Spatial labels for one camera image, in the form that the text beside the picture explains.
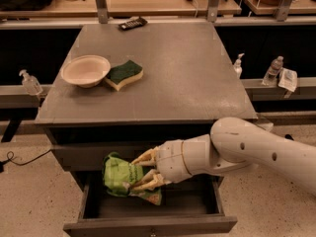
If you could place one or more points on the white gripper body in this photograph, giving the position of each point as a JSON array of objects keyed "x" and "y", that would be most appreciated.
[{"x": 169, "y": 161}]

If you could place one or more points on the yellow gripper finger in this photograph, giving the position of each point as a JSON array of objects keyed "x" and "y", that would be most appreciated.
[
  {"x": 150, "y": 181},
  {"x": 148, "y": 158}
]

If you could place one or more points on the green rice chip bag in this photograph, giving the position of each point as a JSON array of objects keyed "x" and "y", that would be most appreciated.
[{"x": 119, "y": 175}]

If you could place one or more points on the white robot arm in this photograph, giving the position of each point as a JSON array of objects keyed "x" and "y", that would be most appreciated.
[{"x": 232, "y": 145}]

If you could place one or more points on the open middle drawer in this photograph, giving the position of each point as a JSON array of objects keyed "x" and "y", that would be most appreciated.
[{"x": 192, "y": 207}]

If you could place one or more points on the closed top drawer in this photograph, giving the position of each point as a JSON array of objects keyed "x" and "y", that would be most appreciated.
[{"x": 82, "y": 155}]

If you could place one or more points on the grey drawer cabinet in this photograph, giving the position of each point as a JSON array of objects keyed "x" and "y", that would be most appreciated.
[{"x": 188, "y": 82}]

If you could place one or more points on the green yellow sponge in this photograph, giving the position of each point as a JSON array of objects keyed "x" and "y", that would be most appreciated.
[{"x": 124, "y": 74}]

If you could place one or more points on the white paper bowl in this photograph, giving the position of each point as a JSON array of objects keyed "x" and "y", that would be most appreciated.
[{"x": 86, "y": 71}]

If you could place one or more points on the white pump bottle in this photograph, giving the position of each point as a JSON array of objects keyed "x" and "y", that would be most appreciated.
[{"x": 237, "y": 65}]

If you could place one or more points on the black stand leg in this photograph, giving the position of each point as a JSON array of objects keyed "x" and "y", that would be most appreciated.
[{"x": 288, "y": 136}]

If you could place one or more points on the clear plastic water bottle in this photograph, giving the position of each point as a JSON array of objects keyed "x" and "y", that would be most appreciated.
[{"x": 270, "y": 77}]

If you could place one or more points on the black remote control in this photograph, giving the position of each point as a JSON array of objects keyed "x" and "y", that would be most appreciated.
[{"x": 132, "y": 24}]

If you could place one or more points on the clear sanitizer pump bottle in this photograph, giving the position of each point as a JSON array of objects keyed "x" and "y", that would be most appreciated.
[{"x": 31, "y": 83}]

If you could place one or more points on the white paper packet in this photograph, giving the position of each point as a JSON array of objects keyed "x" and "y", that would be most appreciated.
[{"x": 288, "y": 80}]

